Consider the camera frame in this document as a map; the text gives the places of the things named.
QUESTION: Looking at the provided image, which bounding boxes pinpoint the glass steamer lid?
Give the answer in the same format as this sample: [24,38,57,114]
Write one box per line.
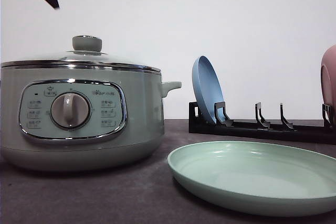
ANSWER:
[1,35,161,73]

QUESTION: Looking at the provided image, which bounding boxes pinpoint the green plate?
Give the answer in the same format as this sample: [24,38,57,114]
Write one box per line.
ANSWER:
[167,141,336,217]

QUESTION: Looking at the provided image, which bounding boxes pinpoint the green electric steamer pot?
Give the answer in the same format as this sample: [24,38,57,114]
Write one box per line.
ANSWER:
[0,66,182,172]

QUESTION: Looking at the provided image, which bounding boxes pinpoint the blue plate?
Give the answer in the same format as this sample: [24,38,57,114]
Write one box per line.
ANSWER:
[192,56,224,123]

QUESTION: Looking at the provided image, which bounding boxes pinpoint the pink plate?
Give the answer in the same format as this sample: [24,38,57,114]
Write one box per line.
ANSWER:
[320,45,336,124]

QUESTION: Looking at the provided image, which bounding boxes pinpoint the black dish rack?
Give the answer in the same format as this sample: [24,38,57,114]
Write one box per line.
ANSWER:
[188,101,336,144]

